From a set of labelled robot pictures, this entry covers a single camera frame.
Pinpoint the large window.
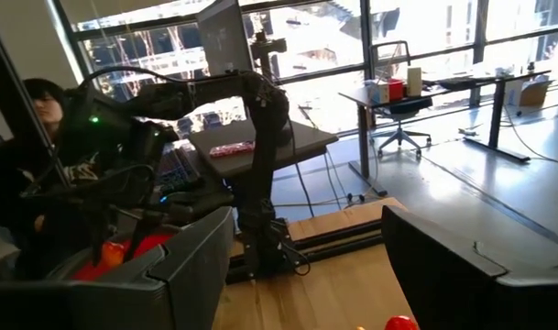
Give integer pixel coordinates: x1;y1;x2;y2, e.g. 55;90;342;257
53;0;558;138

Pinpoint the red toy apple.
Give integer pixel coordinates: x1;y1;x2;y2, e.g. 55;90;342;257
383;314;420;330

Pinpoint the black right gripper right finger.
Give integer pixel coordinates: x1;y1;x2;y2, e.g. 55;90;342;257
381;204;558;330

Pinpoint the grey desk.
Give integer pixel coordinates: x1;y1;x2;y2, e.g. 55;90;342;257
188;117;340;181

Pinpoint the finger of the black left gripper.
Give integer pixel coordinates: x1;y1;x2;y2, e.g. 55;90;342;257
122;214;167;264
89;213;109;268

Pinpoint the dark long desk top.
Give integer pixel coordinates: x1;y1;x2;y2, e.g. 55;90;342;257
337;68;553;109

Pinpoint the black computer mouse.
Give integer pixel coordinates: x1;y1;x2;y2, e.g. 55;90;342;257
161;191;202;208

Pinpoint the black monitor stand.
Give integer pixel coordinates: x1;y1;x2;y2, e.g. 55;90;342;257
249;30;289;82

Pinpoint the cardboard box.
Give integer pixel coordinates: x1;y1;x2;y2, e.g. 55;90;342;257
505;77;555;109

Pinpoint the small orange toy fruit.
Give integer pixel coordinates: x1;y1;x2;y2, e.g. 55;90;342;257
100;241;127;270

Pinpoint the black desk cable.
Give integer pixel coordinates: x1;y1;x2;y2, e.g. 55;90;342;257
292;159;317;220

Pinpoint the pink patterned pad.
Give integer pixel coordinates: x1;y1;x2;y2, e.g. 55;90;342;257
208;140;256;160

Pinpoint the grey monitor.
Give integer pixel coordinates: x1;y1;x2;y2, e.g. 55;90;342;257
196;0;255;77

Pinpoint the person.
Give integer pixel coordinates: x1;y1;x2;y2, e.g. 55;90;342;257
0;77;101;239

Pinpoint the backlit computer keyboard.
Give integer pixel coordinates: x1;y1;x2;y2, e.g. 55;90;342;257
155;145;202;196

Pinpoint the black table leg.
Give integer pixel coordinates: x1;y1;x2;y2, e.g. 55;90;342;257
349;103;389;198
461;80;532;164

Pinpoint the black office chair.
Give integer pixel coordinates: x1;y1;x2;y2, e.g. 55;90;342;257
368;39;434;160

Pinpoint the blue white box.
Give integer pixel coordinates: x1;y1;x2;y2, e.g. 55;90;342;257
367;80;392;105

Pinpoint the red box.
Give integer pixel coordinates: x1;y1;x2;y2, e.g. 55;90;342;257
387;77;407;102

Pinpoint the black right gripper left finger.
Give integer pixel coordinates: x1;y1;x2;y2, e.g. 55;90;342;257
0;205;235;330

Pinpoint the red collapsible bowl grey rim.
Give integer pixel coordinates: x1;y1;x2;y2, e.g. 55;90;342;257
70;232;175;282

